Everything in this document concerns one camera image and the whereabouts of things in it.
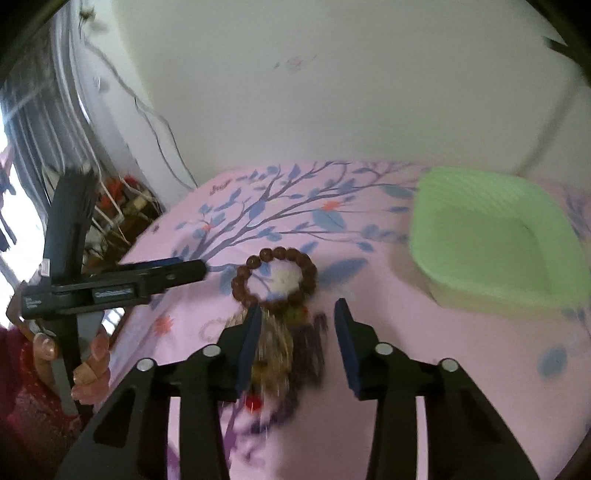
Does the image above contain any person's left forearm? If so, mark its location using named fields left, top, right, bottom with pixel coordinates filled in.
left=0, top=325, right=93, bottom=480

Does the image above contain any cluttered wire rack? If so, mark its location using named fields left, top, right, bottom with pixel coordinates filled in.
left=85, top=173, right=164, bottom=266

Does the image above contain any pink tree print bedsheet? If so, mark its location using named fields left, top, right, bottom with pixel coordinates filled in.
left=108, top=159, right=591, bottom=480

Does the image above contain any dark purple small bead bracelet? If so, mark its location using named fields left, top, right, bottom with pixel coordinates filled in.
left=294, top=313, right=331, bottom=385

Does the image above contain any person's left hand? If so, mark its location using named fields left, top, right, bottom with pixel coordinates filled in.
left=30, top=330, right=112, bottom=407

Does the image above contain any yellow crystal bead bracelet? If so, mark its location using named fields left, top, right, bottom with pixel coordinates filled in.
left=259, top=313, right=295, bottom=385

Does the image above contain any thin dark wall cable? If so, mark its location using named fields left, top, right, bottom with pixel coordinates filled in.
left=78, top=9, right=199, bottom=191

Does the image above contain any brown wooden bead bracelet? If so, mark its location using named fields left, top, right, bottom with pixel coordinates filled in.
left=230, top=247, right=319, bottom=311

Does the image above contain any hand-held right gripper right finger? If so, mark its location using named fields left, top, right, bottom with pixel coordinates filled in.
left=333, top=298, right=541, bottom=480

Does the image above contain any green plastic basin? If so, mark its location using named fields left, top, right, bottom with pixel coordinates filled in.
left=409, top=167, right=585, bottom=319

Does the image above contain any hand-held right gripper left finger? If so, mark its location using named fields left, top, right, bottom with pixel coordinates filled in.
left=55, top=305, right=264, bottom=480

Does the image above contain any grey curtain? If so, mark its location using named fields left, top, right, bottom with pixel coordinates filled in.
left=0, top=28, right=100, bottom=217

